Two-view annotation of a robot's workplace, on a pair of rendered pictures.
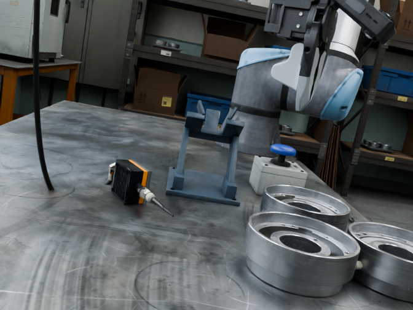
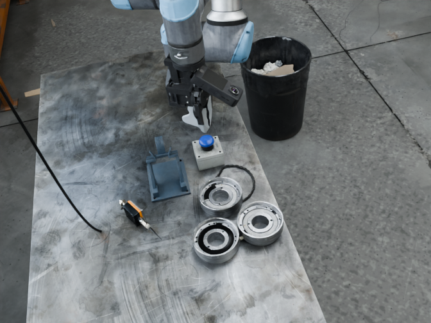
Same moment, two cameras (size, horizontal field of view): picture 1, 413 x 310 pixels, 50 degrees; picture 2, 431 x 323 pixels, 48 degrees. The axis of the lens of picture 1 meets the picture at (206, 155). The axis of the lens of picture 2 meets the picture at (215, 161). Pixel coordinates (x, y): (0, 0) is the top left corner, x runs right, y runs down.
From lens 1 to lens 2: 79 cm
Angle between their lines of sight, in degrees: 34
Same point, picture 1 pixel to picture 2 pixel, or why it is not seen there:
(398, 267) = (254, 240)
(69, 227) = (122, 260)
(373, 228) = (251, 205)
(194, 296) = (179, 283)
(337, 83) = (233, 46)
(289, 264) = (210, 259)
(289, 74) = (192, 121)
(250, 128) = not seen: hidden behind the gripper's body
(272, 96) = not seen: hidden behind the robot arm
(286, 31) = (182, 105)
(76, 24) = not seen: outside the picture
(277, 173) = (206, 159)
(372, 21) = (226, 99)
